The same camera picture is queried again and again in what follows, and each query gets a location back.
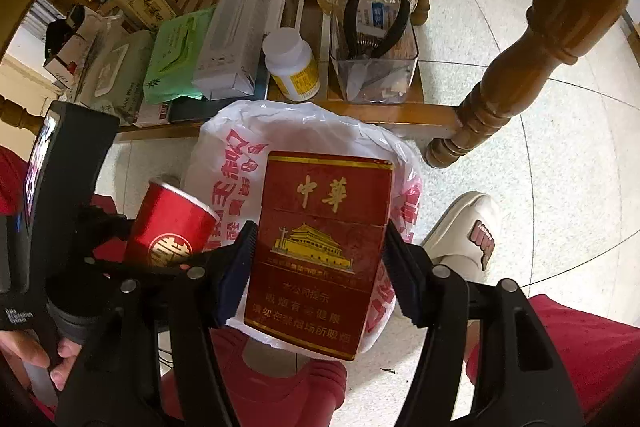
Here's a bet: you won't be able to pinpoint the clear plastic container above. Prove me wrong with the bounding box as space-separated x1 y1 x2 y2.
330 14 420 105

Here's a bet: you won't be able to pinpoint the black pliers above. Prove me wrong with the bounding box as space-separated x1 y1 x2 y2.
344 0 412 60

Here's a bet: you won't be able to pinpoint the dark notebook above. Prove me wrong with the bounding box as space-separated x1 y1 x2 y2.
170 94 226 122

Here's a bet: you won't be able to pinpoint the white paper strips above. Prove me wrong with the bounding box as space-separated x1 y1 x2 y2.
267 0 307 38

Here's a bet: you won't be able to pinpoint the white red-printed plastic bag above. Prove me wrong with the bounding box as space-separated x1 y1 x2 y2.
180 99 426 360

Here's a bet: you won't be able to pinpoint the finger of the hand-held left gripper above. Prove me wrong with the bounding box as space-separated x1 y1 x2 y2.
82 247 226 280
75 204 141 242

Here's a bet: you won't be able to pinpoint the green wet wipes pack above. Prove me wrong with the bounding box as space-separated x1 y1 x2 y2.
142 7 216 105

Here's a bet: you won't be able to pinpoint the person's right white slipper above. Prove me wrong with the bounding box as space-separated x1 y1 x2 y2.
420 192 501 288

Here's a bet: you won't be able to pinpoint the white yellow-label pill bottle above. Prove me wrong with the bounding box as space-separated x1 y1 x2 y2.
262 27 321 102

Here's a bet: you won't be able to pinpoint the long white box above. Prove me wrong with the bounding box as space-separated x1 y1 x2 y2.
191 0 278 100

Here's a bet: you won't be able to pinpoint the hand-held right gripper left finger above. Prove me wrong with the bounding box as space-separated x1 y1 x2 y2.
55 221 258 427

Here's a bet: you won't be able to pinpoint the wooden table with shelf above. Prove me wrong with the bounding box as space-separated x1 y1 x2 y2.
0 0 640 170

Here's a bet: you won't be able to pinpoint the gold printed box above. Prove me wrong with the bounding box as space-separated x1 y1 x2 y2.
112 0 176 32

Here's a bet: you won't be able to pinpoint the person's left hand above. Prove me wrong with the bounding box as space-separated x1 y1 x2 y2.
0 329 81 395

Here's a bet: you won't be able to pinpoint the red paper cup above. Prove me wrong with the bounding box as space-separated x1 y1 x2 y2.
122 177 221 275

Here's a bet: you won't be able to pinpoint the red cigarette box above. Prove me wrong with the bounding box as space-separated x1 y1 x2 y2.
243 151 396 362

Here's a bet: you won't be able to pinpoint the small blue white medicine box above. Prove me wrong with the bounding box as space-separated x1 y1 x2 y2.
360 0 401 32

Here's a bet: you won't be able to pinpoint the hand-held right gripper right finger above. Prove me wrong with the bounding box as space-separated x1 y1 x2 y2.
382 223 586 427

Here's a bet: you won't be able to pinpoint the grey baby wipes pack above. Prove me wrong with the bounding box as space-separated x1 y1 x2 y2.
75 29 156 125

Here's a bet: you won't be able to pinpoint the person's right leg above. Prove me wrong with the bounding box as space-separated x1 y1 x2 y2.
467 294 640 427

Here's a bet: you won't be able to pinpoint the black device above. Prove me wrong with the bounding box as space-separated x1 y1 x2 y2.
42 4 86 58

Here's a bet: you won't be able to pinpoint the white red flat box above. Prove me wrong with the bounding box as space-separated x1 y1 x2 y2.
134 99 173 128

